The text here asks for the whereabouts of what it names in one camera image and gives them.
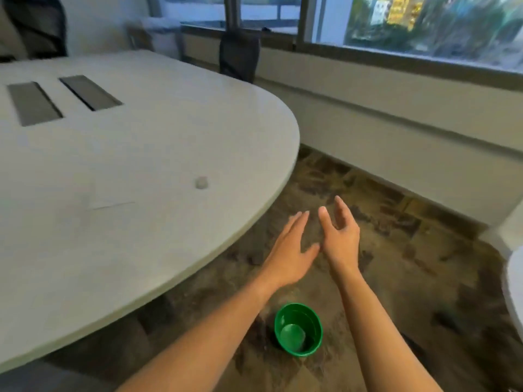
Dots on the person's left hand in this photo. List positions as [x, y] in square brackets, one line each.
[287, 259]

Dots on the person's right hand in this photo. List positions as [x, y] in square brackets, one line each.
[341, 244]

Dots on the person's left thumb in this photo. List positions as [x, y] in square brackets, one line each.
[310, 252]

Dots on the person's right thumb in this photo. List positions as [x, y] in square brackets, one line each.
[325, 222]

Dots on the person's left forearm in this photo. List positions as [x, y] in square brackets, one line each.
[196, 347]

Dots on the person's right forearm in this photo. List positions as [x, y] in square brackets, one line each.
[380, 338]

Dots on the green plastic cup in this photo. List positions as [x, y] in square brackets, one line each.
[298, 329]

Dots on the small white ball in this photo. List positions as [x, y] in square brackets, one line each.
[202, 182]

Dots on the white oval table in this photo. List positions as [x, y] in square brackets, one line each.
[122, 191]

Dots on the white chair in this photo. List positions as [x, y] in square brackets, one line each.
[515, 289]

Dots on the black mesh office chair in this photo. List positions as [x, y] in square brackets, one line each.
[39, 26]

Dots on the window with dark frame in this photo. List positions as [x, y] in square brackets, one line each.
[367, 28]

